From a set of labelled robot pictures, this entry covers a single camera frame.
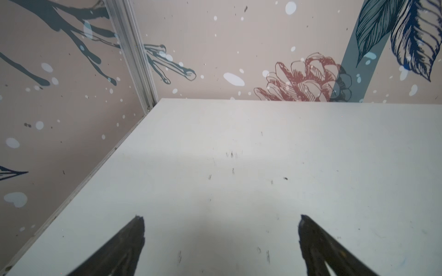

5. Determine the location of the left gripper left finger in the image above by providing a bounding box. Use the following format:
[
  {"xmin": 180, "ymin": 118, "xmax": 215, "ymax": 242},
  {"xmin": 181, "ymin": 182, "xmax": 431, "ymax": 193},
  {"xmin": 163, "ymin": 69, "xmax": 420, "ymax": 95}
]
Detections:
[{"xmin": 68, "ymin": 216, "xmax": 145, "ymax": 276}]

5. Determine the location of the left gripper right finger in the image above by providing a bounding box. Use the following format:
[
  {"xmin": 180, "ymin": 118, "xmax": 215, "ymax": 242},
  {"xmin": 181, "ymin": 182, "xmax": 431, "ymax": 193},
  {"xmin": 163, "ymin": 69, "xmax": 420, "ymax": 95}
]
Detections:
[{"xmin": 298, "ymin": 215, "xmax": 377, "ymax": 276}]

